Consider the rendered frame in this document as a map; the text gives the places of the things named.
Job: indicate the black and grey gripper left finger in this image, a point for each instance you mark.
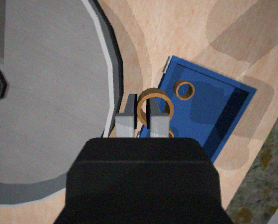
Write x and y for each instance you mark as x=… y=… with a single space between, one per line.
x=126 y=122

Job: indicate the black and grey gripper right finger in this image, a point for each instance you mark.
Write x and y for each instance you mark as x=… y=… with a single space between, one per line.
x=157 y=122

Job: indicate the blue crate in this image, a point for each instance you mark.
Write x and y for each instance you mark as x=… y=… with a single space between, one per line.
x=214 y=110

